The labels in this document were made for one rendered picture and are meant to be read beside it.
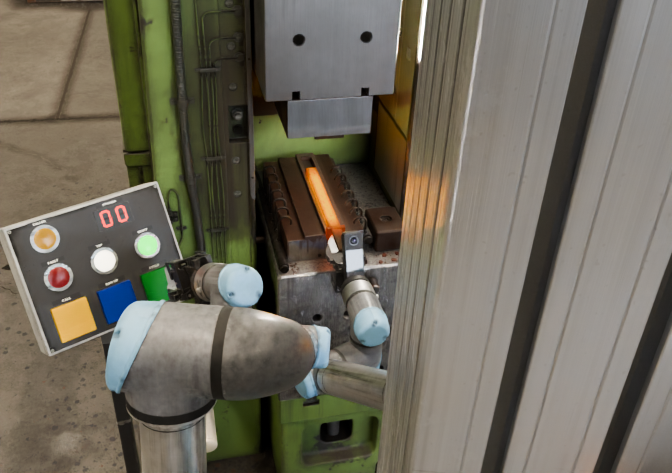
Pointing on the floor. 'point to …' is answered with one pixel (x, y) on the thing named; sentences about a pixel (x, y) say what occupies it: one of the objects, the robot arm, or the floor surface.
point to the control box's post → (123, 419)
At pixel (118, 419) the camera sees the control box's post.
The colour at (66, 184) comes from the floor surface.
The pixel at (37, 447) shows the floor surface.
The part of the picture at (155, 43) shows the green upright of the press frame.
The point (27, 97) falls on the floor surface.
